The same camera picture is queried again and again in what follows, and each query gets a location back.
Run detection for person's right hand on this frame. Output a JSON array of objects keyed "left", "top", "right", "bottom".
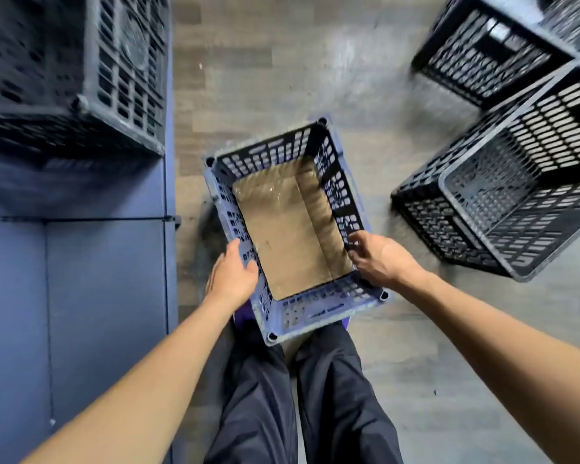
[{"left": 347, "top": 230, "right": 429, "bottom": 291}]

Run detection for person's left hand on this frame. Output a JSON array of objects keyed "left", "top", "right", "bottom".
[{"left": 205, "top": 238, "right": 260, "bottom": 314}]

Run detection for blue plastic crate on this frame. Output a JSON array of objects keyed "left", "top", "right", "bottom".
[{"left": 202, "top": 116, "right": 392, "bottom": 347}]

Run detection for black plastic crate rectangular slots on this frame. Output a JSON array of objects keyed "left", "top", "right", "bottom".
[{"left": 391, "top": 67, "right": 580, "bottom": 284}]

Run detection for black plastic crate oval holes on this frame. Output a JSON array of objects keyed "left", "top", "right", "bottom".
[{"left": 411, "top": 0, "right": 580, "bottom": 111}]

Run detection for dark grey plastic crate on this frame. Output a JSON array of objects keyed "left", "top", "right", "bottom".
[{"left": 0, "top": 0, "right": 170, "bottom": 158}]

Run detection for person's right forearm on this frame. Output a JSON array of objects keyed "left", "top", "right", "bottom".
[{"left": 391, "top": 273, "right": 580, "bottom": 464}]

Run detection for person's left forearm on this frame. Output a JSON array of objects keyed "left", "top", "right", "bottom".
[{"left": 21, "top": 294, "right": 238, "bottom": 464}]

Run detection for brown cardboard liner sheet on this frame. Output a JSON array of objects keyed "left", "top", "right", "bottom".
[{"left": 231, "top": 159, "right": 356, "bottom": 301}]

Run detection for dark blue metal shelf unit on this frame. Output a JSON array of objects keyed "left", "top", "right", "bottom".
[{"left": 0, "top": 0, "right": 180, "bottom": 464}]

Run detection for black trousers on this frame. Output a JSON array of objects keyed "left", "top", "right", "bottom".
[{"left": 205, "top": 321, "right": 405, "bottom": 464}]

